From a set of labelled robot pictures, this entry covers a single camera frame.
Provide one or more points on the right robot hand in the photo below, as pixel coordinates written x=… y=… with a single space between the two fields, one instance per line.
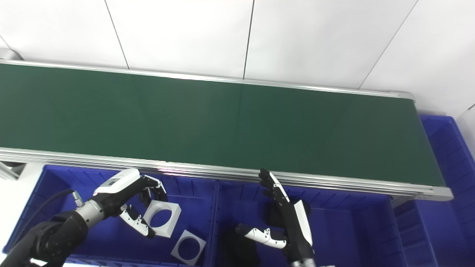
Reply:
x=298 y=230

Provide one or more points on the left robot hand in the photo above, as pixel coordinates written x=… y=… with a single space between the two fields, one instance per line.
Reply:
x=118 y=189

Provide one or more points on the white square part with hole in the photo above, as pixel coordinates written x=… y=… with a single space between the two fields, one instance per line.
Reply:
x=178 y=254
x=174 y=215

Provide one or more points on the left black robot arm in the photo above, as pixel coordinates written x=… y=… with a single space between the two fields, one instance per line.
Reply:
x=55 y=237

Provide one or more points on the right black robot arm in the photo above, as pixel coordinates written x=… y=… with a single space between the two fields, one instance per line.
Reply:
x=303 y=263

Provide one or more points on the black round part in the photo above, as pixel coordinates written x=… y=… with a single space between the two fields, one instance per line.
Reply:
x=241 y=252
x=274 y=215

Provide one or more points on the blue plastic bin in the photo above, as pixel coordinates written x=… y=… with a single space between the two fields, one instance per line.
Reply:
x=445 y=230
x=349 y=233
x=92 y=237

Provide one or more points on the green conveyor belt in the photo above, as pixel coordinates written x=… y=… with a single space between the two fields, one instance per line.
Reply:
x=222 y=171
x=222 y=129

